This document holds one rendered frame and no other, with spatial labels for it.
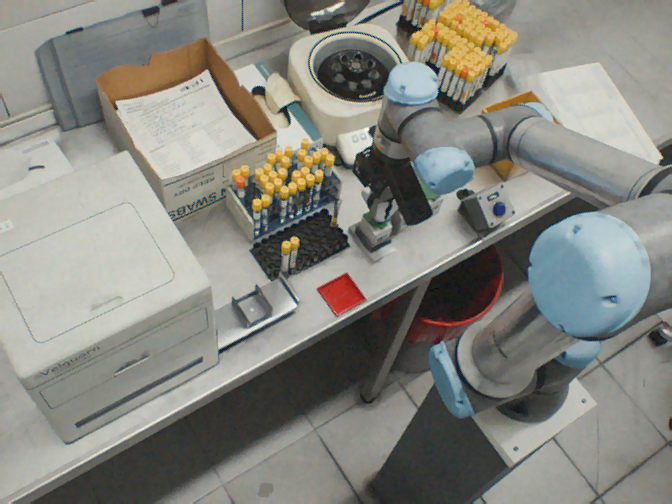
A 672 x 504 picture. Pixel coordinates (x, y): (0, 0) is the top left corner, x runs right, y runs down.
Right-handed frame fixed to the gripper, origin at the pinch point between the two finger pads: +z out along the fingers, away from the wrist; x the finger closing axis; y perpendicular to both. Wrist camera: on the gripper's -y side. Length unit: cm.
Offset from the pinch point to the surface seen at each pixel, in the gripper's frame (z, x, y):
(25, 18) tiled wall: -17, 40, 58
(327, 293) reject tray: 9.4, 13.9, -4.0
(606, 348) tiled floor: 97, -86, -33
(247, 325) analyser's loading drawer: 4.0, 31.3, -4.3
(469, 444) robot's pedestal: 20.1, 4.3, -39.8
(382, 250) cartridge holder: 8.1, 0.0, -2.0
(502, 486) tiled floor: 97, -28, -48
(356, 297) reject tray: 9.4, 9.6, -7.5
